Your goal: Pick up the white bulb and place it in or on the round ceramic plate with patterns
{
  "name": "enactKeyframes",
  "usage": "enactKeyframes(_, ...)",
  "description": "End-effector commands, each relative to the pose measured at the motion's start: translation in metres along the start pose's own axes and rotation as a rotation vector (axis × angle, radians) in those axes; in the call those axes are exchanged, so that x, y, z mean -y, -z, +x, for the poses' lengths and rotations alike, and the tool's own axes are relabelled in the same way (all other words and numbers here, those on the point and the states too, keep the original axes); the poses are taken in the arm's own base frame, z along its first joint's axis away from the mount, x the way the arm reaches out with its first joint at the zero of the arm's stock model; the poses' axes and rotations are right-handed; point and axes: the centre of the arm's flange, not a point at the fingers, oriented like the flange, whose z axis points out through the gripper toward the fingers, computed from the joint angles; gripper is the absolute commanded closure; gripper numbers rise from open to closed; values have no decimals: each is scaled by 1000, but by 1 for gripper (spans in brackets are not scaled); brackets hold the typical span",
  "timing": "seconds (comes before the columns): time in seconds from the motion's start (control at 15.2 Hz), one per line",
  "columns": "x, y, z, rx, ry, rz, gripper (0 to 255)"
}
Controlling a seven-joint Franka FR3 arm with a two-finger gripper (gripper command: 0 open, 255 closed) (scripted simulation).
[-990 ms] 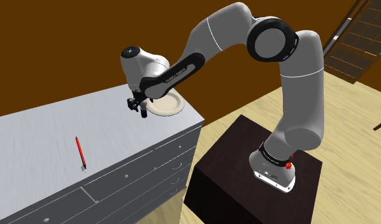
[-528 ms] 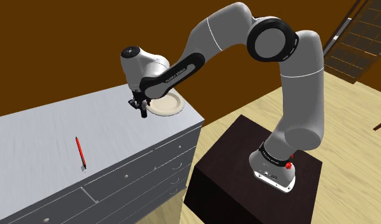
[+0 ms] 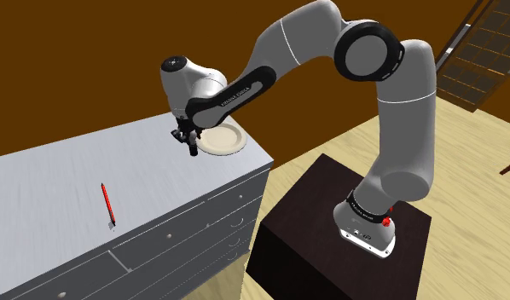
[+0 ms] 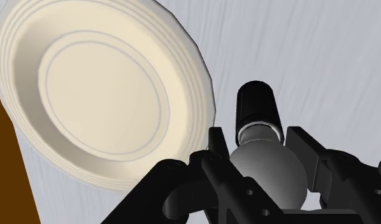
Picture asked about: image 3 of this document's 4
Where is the red pen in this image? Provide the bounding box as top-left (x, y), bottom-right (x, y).
top-left (100, 182), bottom-right (117, 228)

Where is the dark robot stand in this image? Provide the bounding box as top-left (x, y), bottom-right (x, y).
top-left (246, 153), bottom-right (432, 300)

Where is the cream round plate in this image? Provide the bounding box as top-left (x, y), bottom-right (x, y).
top-left (195, 122), bottom-right (247, 157)

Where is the grey chest of drawers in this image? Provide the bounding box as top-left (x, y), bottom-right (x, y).
top-left (0, 111), bottom-right (275, 300)

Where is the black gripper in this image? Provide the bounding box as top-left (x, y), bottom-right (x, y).
top-left (170, 117), bottom-right (200, 158)

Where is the wooden lattice door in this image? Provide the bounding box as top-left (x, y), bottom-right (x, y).
top-left (434, 0), bottom-right (510, 113)

